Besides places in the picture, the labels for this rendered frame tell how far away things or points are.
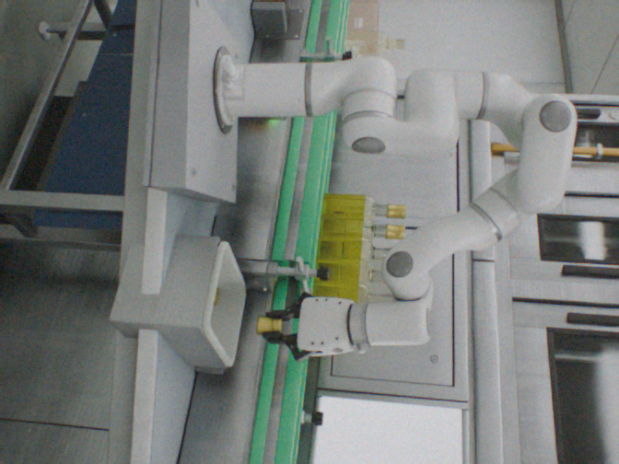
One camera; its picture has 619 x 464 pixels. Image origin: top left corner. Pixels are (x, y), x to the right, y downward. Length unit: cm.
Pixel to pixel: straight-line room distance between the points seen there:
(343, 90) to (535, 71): 525
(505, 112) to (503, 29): 551
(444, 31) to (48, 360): 551
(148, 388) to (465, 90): 74
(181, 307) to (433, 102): 54
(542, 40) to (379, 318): 569
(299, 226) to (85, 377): 66
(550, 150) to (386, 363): 64
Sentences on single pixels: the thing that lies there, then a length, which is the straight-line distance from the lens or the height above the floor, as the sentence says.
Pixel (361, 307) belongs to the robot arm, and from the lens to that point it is 107.
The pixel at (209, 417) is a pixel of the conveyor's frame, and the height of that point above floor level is 80.
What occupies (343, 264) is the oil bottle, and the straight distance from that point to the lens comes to 136.
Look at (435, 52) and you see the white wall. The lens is 633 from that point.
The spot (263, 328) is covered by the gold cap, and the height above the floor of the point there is 90.
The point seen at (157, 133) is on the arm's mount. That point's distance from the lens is 95.
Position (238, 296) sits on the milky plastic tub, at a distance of 125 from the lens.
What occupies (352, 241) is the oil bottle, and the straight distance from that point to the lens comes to 139.
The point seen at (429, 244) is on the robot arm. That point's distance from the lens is 103.
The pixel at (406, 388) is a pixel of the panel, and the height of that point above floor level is 118.
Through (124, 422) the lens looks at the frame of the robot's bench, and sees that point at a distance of 116.
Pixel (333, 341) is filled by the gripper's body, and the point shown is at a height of 104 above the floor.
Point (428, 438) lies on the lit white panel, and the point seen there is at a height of 123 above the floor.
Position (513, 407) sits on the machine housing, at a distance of 147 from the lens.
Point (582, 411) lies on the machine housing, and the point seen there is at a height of 158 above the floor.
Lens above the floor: 112
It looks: 7 degrees down
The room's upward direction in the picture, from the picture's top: 93 degrees clockwise
